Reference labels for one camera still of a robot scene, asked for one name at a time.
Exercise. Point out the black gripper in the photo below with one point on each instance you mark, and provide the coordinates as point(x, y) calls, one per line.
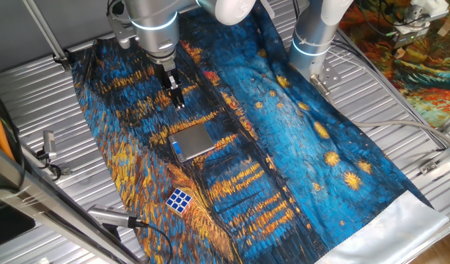
point(166, 75)

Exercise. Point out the blue white Rubik's cube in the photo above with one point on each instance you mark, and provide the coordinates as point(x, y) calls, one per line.
point(179, 201)

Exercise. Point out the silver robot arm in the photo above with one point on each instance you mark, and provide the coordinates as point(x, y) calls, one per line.
point(155, 22)

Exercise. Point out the silver digital pocket scale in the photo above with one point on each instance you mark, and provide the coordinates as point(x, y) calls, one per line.
point(192, 142)

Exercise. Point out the light wooden block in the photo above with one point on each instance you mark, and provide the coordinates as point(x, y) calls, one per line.
point(448, 23)

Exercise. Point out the blue starry night cloth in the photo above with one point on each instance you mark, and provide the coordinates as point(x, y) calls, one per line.
point(283, 146)

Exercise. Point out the slanted metal pole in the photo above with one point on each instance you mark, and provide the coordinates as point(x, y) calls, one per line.
point(45, 34)

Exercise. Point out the orange sunflower painted cloth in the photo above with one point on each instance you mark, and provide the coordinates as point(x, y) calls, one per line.
point(412, 80)

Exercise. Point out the grey device with green light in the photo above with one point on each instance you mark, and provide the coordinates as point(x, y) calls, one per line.
point(412, 34)

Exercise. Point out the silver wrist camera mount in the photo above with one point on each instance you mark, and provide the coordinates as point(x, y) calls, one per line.
point(120, 33)

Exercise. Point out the small silver camera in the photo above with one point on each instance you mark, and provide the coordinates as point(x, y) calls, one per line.
point(49, 143)

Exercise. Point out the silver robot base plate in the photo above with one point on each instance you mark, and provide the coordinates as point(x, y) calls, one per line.
point(327, 77)

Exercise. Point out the aluminium frame bar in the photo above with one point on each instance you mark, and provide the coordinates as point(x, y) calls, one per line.
point(45, 205)

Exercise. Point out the aluminium corner bracket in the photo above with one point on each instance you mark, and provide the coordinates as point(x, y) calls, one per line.
point(439, 159)

